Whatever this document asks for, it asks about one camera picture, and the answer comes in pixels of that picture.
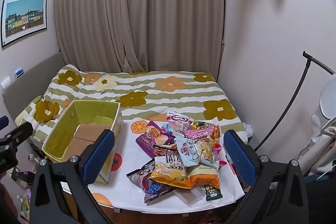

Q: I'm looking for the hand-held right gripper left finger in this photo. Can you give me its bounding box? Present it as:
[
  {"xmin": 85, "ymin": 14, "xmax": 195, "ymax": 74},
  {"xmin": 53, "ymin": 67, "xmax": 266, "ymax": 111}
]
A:
[{"xmin": 30, "ymin": 130, "xmax": 116, "ymax": 224}]

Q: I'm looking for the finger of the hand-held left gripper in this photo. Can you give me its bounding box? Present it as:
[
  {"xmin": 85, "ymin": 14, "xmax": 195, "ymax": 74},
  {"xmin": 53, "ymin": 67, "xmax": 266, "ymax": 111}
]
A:
[
  {"xmin": 0, "ymin": 121, "xmax": 34, "ymax": 151},
  {"xmin": 0, "ymin": 115, "xmax": 9, "ymax": 132}
]

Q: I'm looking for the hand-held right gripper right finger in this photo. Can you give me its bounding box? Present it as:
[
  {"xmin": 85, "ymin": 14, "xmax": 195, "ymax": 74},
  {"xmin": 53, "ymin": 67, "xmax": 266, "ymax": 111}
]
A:
[{"xmin": 223, "ymin": 130, "xmax": 309, "ymax": 224}]

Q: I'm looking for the small green snack packet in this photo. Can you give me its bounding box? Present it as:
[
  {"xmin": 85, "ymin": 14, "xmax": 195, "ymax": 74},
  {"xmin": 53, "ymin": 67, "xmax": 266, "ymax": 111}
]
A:
[{"xmin": 205, "ymin": 185, "xmax": 223, "ymax": 202}]

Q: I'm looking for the green cardboard box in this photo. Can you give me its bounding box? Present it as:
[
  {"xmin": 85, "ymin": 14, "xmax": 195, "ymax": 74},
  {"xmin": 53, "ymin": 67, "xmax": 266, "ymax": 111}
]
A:
[{"xmin": 42, "ymin": 100, "xmax": 124, "ymax": 185}]

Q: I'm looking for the grey blue snack packet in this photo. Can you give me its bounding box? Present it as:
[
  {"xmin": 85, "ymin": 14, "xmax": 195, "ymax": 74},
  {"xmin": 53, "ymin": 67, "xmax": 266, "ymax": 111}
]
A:
[{"xmin": 175, "ymin": 135, "xmax": 203, "ymax": 167}]

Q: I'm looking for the maroon packet blue label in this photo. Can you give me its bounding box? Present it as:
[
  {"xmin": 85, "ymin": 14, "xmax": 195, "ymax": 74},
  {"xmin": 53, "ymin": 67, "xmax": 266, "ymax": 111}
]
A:
[{"xmin": 126, "ymin": 160, "xmax": 175, "ymax": 204}]

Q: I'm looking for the plain white packet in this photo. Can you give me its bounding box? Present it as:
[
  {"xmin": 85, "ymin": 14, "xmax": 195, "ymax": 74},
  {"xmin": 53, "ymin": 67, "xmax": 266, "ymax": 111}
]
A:
[{"xmin": 174, "ymin": 186, "xmax": 208, "ymax": 206}]

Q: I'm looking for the yellow white chip packet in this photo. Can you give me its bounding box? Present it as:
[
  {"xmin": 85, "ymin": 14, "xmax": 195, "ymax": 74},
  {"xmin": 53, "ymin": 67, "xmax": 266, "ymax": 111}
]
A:
[{"xmin": 149, "ymin": 156, "xmax": 188, "ymax": 189}]

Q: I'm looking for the persimmon print tablecloth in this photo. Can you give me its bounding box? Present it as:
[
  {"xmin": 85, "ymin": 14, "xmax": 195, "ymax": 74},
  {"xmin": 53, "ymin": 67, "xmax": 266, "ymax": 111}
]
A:
[{"xmin": 87, "ymin": 119, "xmax": 248, "ymax": 210}]

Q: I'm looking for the floral striped pillow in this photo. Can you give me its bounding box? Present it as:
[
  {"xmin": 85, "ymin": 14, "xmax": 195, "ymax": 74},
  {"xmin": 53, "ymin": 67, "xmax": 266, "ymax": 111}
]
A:
[{"xmin": 15, "ymin": 95, "xmax": 72, "ymax": 141}]

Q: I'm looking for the pink snack packet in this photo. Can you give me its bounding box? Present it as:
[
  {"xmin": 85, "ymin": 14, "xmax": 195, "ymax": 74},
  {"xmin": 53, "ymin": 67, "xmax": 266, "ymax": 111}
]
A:
[{"xmin": 184, "ymin": 127, "xmax": 228, "ymax": 170}]

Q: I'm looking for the yellow black snack packet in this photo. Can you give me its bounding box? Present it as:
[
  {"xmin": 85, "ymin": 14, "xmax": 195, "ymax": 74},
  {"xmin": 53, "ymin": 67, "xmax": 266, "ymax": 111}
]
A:
[{"xmin": 192, "ymin": 120, "xmax": 220, "ymax": 136}]

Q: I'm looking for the grey bed headboard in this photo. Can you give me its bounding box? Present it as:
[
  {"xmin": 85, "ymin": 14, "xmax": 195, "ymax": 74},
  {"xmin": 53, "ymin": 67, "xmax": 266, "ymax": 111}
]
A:
[{"xmin": 2, "ymin": 52, "xmax": 63, "ymax": 126}]

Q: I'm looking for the purple chip packet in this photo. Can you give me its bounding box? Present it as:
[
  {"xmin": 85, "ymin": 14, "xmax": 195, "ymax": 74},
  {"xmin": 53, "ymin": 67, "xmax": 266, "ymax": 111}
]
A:
[{"xmin": 136, "ymin": 121, "xmax": 176, "ymax": 159}]

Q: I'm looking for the white red snack packet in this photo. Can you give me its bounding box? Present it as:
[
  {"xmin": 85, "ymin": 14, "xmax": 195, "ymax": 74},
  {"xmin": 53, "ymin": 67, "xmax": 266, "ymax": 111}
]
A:
[{"xmin": 166, "ymin": 112, "xmax": 195, "ymax": 132}]

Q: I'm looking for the light blue snack packet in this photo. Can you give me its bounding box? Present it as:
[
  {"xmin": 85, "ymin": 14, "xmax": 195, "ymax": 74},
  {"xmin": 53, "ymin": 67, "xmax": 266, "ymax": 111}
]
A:
[{"xmin": 160, "ymin": 122, "xmax": 184, "ymax": 138}]

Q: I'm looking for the white garment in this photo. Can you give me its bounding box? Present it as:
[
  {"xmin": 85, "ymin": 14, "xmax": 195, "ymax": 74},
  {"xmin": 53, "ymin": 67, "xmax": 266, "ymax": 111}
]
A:
[{"xmin": 299, "ymin": 109, "xmax": 336, "ymax": 178}]

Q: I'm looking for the floral striped blanket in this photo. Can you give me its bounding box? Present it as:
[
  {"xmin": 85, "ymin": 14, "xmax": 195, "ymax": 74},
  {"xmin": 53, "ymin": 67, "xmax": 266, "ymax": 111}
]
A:
[{"xmin": 14, "ymin": 64, "xmax": 248, "ymax": 143}]

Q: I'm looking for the black curved stand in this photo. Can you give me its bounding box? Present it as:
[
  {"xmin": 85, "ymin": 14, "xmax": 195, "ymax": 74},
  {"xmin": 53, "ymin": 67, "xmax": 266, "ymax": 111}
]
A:
[{"xmin": 253, "ymin": 51, "xmax": 336, "ymax": 151}]

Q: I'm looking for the white round fan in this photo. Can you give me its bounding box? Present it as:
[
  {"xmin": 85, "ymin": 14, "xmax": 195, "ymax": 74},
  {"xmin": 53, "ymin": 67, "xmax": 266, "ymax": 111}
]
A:
[{"xmin": 319, "ymin": 74, "xmax": 336, "ymax": 120}]

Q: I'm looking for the beige curtain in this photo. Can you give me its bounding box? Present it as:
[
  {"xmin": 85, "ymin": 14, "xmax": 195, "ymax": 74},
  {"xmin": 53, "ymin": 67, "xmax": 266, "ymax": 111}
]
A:
[{"xmin": 54, "ymin": 0, "xmax": 225, "ymax": 74}]

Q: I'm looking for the framed wall poster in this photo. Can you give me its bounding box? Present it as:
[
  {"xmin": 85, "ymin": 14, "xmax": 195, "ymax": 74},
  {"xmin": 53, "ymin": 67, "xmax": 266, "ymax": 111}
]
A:
[{"xmin": 1, "ymin": 0, "xmax": 48, "ymax": 49}]

